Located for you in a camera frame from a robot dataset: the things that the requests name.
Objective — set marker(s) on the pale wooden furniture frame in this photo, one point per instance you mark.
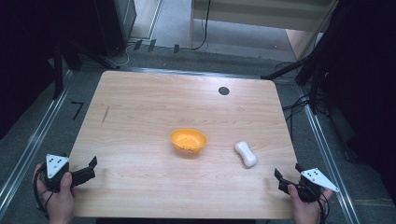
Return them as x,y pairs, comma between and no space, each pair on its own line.
258,14

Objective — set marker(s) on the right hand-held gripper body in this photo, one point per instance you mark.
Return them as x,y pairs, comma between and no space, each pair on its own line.
311,183

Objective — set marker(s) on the dark curtain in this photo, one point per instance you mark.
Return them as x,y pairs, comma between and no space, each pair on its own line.
25,56
364,77

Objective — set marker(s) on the metal floor rail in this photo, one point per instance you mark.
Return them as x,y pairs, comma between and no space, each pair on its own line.
330,155
29,149
193,73

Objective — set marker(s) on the black metal stand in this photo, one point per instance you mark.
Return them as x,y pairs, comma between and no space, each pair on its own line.
313,81
58,71

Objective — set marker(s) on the dark cabinet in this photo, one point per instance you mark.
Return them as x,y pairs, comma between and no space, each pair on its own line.
115,25

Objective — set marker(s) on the orange plastic bowl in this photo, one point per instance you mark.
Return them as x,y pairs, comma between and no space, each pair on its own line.
188,140

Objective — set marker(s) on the person's left hand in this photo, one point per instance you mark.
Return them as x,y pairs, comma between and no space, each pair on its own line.
59,202

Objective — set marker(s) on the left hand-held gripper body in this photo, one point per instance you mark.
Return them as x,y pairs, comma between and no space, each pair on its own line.
56,166

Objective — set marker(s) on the dark round table grommet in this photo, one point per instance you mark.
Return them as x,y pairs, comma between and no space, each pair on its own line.
223,90

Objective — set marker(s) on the white bone-shaped toy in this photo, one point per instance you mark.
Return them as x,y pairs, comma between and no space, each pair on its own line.
246,154

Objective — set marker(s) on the person's right hand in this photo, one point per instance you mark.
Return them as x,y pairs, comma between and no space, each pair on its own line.
303,207

